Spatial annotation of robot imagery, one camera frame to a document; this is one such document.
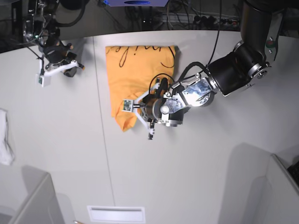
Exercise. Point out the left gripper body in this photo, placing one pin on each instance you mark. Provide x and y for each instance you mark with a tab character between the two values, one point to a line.
153	101

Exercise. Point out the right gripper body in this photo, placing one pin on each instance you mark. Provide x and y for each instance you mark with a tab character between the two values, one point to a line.
56	58

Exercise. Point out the yellow T-shirt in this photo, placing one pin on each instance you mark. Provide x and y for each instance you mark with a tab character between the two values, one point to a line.
131	71

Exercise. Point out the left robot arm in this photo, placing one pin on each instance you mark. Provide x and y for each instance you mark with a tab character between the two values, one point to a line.
261	24

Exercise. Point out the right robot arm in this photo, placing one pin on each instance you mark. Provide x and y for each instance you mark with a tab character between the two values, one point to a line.
43	30

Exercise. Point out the blue grey device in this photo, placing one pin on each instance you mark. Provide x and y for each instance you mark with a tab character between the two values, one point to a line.
142	3

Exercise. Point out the white cloth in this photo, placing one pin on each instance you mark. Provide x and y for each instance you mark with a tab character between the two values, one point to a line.
6	153

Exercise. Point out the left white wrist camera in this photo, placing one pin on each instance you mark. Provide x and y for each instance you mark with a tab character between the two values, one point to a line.
128	105

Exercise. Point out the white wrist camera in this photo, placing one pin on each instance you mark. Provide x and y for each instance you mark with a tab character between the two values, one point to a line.
43	81
128	105

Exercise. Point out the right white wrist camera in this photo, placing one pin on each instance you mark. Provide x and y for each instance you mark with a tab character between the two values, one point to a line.
43	81

